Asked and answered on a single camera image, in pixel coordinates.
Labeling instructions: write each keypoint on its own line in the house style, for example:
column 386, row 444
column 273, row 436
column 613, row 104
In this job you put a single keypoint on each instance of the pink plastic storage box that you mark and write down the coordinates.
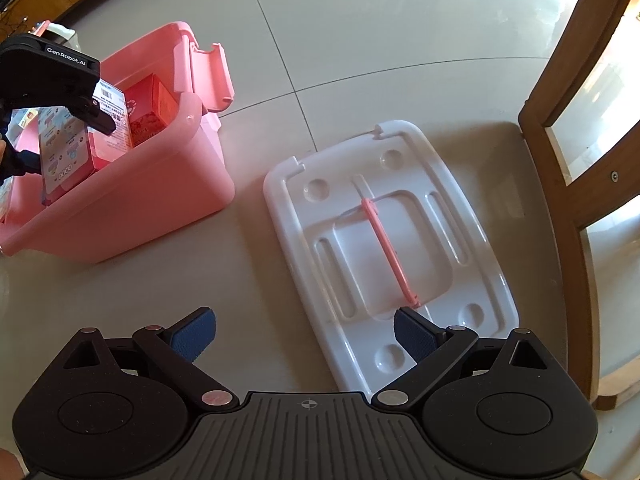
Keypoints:
column 150, row 195

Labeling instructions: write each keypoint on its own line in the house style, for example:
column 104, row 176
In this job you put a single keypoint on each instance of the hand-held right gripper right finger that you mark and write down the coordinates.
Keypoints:
column 414, row 336

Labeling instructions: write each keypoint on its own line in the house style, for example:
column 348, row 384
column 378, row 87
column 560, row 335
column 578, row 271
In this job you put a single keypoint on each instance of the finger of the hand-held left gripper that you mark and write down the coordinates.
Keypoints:
column 24, row 164
column 95, row 117

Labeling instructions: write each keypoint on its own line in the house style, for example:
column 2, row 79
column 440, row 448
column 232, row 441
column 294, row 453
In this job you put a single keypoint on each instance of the wooden chair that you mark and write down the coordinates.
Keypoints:
column 550, row 185

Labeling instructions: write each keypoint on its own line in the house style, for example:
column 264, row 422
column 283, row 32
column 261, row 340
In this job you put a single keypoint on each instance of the pink patterned tissue packet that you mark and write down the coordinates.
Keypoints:
column 65, row 160

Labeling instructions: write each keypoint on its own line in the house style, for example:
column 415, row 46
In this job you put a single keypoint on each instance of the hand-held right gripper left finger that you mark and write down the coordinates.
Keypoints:
column 194, row 336

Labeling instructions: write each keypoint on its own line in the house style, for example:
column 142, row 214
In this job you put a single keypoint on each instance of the red packet with white label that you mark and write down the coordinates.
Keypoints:
column 112, row 145

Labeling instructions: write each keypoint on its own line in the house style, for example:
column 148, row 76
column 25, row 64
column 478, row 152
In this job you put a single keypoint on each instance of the red cardboard box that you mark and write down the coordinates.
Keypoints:
column 150, row 110

